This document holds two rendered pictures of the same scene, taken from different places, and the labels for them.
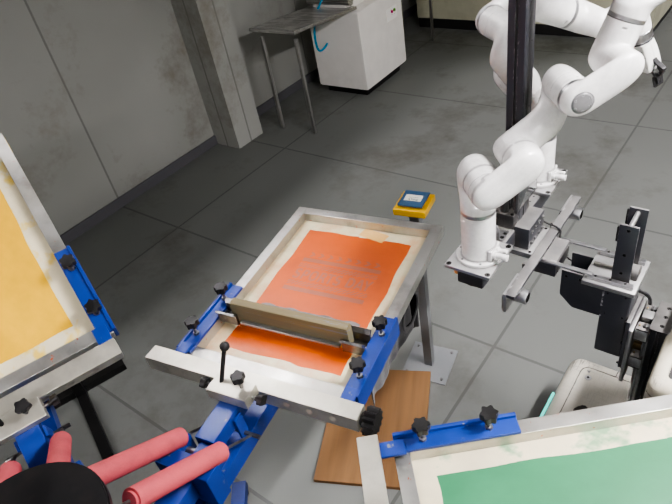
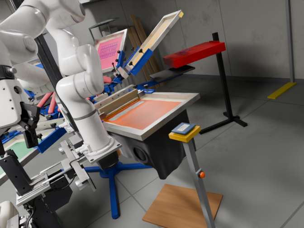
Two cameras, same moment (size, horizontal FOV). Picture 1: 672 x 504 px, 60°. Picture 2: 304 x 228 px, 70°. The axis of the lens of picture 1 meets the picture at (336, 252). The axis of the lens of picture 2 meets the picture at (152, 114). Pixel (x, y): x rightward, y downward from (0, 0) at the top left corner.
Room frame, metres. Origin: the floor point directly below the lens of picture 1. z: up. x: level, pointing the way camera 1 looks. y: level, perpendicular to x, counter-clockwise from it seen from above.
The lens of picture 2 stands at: (2.12, -1.40, 1.54)
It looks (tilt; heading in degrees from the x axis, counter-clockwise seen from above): 22 degrees down; 111
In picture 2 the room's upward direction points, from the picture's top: 19 degrees counter-clockwise
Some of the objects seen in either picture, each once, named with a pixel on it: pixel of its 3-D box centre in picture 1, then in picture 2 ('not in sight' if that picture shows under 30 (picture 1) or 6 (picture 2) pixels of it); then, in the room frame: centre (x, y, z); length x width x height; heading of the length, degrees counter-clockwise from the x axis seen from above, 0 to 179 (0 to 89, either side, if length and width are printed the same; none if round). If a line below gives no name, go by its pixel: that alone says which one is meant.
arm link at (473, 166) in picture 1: (478, 187); (57, 87); (1.26, -0.40, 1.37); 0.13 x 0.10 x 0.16; 0
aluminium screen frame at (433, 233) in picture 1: (322, 288); (136, 109); (1.45, 0.07, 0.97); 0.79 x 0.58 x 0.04; 148
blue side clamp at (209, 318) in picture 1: (213, 321); (142, 93); (1.40, 0.43, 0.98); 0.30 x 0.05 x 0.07; 148
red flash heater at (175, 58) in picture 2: not in sight; (192, 54); (1.82, 1.29, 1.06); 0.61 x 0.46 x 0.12; 28
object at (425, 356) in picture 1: (422, 291); (201, 193); (1.86, -0.34, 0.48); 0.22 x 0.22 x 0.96; 58
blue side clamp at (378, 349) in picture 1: (372, 360); not in sight; (1.10, -0.04, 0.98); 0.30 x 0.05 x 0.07; 148
